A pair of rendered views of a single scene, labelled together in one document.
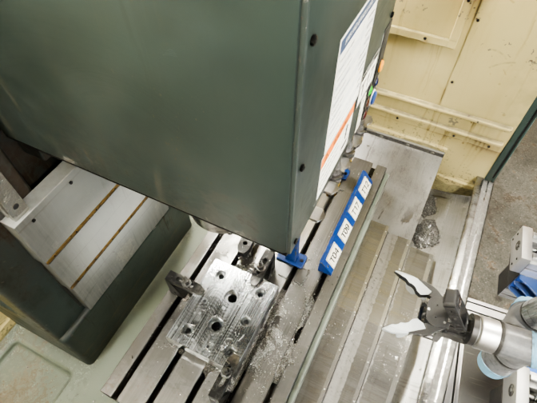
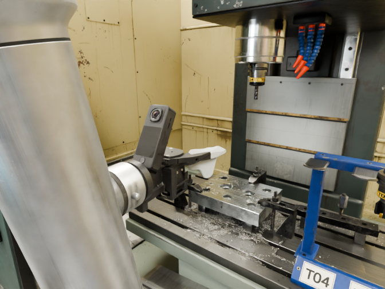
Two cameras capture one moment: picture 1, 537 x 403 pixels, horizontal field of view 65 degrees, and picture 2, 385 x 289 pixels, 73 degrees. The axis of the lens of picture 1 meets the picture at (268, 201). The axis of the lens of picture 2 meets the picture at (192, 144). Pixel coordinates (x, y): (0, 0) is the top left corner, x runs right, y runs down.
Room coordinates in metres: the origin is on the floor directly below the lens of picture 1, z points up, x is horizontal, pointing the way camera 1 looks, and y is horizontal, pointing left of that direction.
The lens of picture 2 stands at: (0.50, -0.82, 1.46)
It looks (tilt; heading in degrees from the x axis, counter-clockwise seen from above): 17 degrees down; 100
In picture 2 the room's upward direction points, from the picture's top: straight up
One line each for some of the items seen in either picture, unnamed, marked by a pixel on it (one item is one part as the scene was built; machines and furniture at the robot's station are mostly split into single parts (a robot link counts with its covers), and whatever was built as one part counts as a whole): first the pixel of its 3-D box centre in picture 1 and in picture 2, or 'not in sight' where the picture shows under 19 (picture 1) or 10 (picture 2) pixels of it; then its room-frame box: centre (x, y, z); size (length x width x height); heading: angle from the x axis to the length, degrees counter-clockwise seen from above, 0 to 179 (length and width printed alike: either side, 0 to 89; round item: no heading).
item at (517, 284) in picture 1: (527, 294); not in sight; (0.60, -0.88, 0.86); 0.09 x 0.09 x 0.09; 68
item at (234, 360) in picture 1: (225, 378); (188, 190); (0.31, 0.12, 0.97); 0.13 x 0.03 x 0.15; 153
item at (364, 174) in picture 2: (327, 186); (365, 174); (0.80, -0.18, 1.21); 0.07 x 0.05 x 0.01; 63
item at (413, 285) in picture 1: (410, 286); (208, 163); (0.44, -0.34, 1.28); 0.09 x 0.03 x 0.06; 33
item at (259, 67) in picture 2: not in sight; (258, 67); (0.55, 0.09, 1.46); 0.06 x 0.06 x 0.03
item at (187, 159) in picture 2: (428, 296); (187, 157); (0.41, -0.37, 1.30); 0.09 x 0.05 x 0.02; 33
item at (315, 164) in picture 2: (312, 213); (315, 164); (0.70, -0.13, 1.21); 0.07 x 0.05 x 0.01; 63
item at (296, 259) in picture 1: (293, 235); (313, 210); (0.73, -0.08, 1.05); 0.10 x 0.05 x 0.30; 63
